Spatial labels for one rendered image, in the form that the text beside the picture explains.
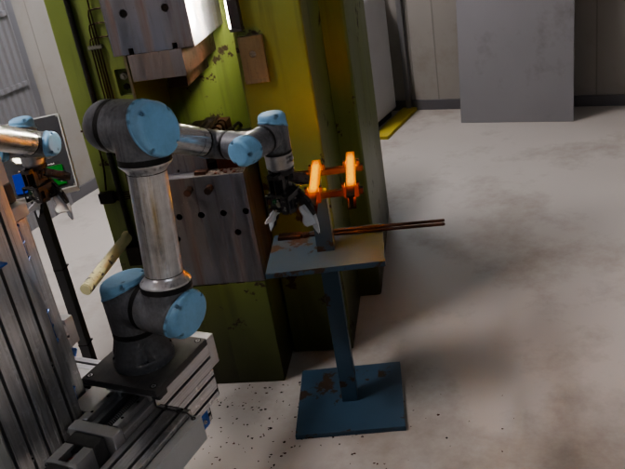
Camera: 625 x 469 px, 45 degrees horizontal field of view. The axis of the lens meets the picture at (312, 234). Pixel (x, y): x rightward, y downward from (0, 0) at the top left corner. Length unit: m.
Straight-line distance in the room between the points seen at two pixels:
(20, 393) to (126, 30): 1.40
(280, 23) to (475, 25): 3.17
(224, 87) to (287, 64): 0.50
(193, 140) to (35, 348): 0.61
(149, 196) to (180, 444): 0.56
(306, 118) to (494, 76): 3.12
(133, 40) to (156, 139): 1.21
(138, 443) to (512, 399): 1.56
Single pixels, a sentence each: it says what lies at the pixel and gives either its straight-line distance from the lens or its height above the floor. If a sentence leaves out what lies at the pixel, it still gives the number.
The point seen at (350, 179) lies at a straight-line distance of 2.45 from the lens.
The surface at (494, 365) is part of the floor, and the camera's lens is 3.11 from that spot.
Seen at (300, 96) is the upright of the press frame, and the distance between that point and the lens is 2.82.
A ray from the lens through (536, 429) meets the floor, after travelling 2.81.
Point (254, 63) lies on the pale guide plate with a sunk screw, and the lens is 2.80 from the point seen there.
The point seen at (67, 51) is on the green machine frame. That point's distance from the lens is 3.03.
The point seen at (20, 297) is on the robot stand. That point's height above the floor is 1.09.
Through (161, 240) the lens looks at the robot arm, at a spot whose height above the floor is 1.17.
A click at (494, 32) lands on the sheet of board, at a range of 5.76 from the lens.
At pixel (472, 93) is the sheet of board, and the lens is 5.86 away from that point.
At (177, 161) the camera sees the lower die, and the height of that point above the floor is 0.96.
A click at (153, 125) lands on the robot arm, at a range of 1.59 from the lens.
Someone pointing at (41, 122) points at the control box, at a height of 1.18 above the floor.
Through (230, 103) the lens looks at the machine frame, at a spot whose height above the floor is 1.03.
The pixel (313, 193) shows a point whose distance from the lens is 2.37.
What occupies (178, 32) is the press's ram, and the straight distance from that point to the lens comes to 2.71.
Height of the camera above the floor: 1.81
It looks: 25 degrees down
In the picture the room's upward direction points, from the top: 10 degrees counter-clockwise
